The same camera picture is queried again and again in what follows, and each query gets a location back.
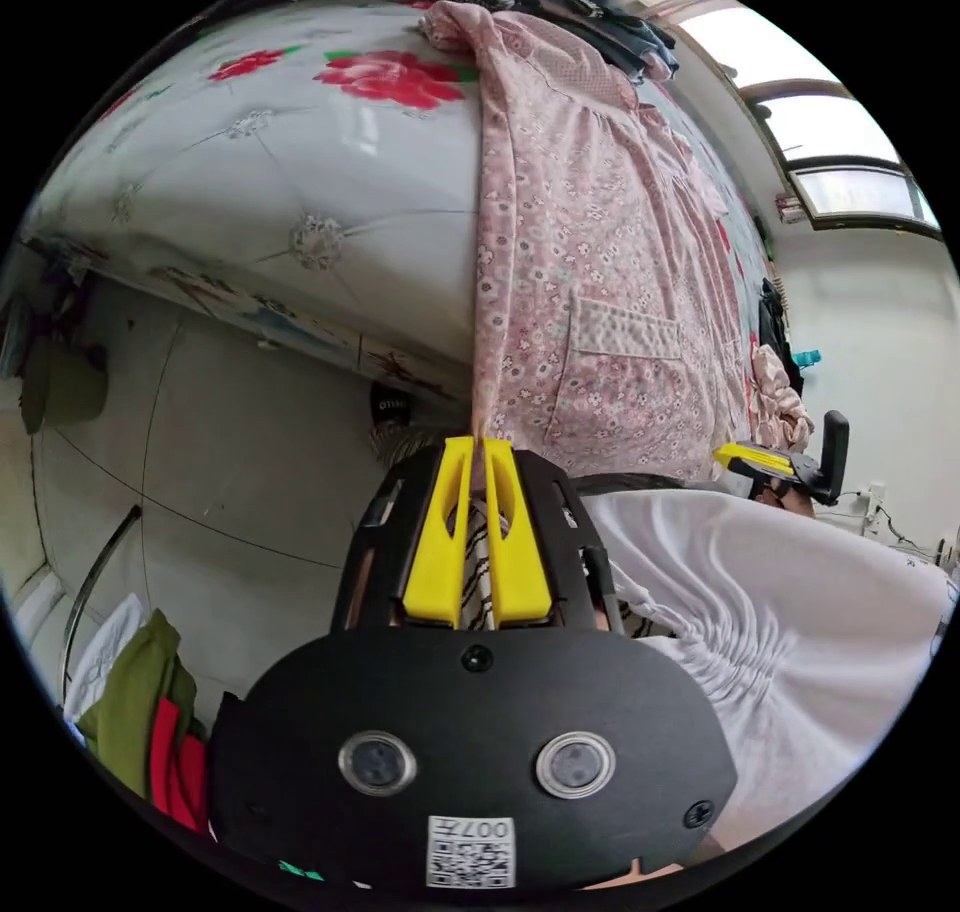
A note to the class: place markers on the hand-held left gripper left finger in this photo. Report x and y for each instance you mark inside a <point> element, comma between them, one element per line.
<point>433,552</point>

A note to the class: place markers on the window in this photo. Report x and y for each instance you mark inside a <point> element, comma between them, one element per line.
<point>825,139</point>

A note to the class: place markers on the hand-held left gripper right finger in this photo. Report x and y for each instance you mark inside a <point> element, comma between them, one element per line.
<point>521,567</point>

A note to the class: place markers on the pile of clothes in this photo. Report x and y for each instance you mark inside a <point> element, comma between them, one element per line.
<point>600,12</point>

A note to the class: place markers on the person's right hand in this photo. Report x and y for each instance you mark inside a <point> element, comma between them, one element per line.
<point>787,498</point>

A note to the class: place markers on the pink floral long sleeve jacket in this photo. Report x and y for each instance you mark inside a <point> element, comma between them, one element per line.
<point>600,289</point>

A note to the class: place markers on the green red white clothes heap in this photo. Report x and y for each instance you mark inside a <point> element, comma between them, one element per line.
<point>142,702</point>

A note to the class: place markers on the bed with floral sheet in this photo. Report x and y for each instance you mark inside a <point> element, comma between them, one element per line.
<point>262,199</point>

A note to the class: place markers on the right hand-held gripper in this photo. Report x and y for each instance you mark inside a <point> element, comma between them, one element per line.
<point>808,477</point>

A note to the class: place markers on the pink ruffled garment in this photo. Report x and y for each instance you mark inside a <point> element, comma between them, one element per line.
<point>780,402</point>

